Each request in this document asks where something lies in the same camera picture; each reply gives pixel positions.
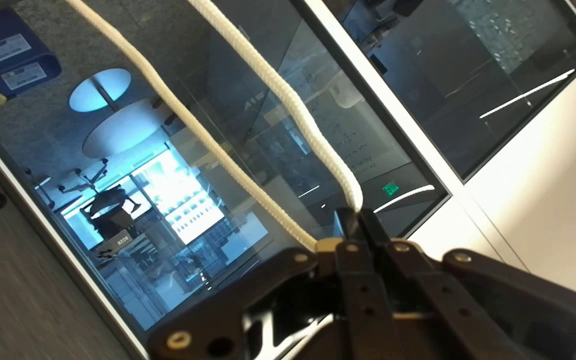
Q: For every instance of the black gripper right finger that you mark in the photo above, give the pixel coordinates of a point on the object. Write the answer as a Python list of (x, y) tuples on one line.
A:
[(501, 312)]

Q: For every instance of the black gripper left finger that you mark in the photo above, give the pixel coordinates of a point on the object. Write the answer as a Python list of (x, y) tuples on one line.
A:
[(368, 306)]

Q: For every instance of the glass wall pane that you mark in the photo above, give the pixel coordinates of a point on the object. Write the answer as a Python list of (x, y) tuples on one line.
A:
[(449, 66), (169, 201)]

